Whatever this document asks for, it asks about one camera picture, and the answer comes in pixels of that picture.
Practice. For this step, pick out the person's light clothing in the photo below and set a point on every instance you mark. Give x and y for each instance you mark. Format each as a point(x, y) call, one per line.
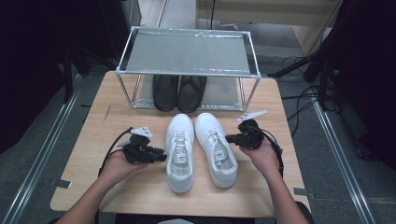
point(176, 221)

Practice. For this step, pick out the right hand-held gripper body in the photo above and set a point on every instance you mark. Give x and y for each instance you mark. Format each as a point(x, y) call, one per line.
point(252, 137)

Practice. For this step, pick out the black metal stand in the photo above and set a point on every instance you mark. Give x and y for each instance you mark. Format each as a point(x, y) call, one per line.
point(67, 77)

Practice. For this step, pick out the person's right hand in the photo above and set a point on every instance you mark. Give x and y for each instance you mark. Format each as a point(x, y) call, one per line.
point(264, 158)

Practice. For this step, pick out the black chair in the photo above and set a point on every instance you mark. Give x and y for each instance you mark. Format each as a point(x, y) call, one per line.
point(311, 217)

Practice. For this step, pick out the white sneaker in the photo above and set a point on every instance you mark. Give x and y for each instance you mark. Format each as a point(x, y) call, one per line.
point(224, 172)
point(179, 174)

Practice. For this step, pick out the wooden cabinet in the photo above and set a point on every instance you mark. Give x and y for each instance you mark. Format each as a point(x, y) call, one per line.
point(264, 12)

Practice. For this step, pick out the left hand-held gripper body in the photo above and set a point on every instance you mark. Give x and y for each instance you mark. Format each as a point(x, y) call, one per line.
point(138, 154)

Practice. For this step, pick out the grey tape strip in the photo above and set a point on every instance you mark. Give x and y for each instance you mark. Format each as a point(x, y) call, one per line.
point(303, 193)
point(62, 183)

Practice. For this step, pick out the black curtain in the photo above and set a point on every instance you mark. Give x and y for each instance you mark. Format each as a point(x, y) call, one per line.
point(31, 62)
point(370, 62)

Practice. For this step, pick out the black tripod stand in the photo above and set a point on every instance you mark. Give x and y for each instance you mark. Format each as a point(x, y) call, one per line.
point(322, 77)

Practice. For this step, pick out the metal floor rail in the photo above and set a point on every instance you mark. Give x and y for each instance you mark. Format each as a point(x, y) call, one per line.
point(342, 161)
point(37, 161)

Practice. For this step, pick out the person's left hand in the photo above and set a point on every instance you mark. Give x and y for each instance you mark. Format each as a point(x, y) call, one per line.
point(116, 169)

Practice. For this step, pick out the metal frame shoe rack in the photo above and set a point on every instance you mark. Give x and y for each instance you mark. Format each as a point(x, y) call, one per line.
point(186, 53)

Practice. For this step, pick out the black slipper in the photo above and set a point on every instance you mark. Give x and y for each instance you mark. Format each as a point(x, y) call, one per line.
point(165, 93)
point(191, 93)

